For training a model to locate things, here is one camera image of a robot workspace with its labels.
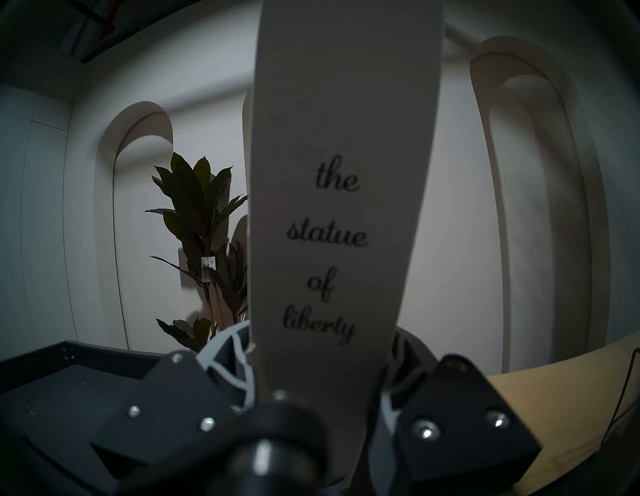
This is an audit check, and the tall potted leafy plant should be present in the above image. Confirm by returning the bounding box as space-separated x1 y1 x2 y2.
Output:
145 151 251 353

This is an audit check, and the black metal utility cart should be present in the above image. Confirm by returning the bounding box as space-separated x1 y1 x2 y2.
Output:
0 340 201 496

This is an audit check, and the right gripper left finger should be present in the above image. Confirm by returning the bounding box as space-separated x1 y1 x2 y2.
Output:
90 321 257 485

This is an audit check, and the black wire book stand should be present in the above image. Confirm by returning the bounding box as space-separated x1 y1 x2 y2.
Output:
602 345 640 443

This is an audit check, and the light wooden table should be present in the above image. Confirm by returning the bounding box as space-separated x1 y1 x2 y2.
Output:
485 332 640 496

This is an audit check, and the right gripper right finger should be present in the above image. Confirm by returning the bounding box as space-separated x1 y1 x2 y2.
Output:
377 327 544 495

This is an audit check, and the white statue of liberty book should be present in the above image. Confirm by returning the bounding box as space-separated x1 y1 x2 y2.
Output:
247 0 446 481

